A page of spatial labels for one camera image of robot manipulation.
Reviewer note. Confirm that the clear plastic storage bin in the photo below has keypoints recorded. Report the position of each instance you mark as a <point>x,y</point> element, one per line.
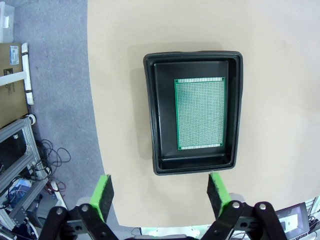
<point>6,22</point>

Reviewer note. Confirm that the black plastic ESD tray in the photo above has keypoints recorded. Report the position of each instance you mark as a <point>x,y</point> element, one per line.
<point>150,112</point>

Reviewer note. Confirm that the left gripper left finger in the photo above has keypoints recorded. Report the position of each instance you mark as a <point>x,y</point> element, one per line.
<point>100,195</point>

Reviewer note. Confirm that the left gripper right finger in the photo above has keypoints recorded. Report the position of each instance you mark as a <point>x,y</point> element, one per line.
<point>218,195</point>

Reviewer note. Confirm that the aluminium extrusion frame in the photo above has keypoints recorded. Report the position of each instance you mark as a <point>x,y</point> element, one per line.
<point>22,150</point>

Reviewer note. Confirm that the white table foot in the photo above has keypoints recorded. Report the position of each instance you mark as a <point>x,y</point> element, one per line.
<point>27,75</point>

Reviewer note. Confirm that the white tape roll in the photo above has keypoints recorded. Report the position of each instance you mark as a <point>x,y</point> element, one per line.
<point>31,118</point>

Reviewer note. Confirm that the green perforated circuit board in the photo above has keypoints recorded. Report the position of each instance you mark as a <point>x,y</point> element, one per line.
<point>200,112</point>

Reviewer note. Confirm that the black screen device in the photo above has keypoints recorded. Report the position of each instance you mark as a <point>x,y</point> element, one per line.
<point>292,217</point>

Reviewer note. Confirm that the labelled cardboard box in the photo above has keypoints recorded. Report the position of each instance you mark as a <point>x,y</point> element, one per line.
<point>12,100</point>

